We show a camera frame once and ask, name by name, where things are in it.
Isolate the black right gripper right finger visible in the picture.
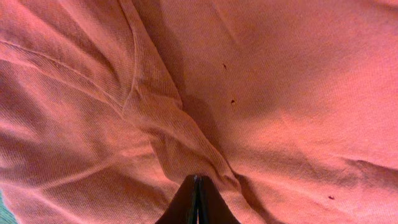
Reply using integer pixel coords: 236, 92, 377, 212
198, 176, 240, 224

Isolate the orange Fram t-shirt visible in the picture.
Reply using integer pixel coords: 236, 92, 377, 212
1, 0, 397, 223

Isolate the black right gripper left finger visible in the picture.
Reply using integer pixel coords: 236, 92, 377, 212
155, 175, 198, 224

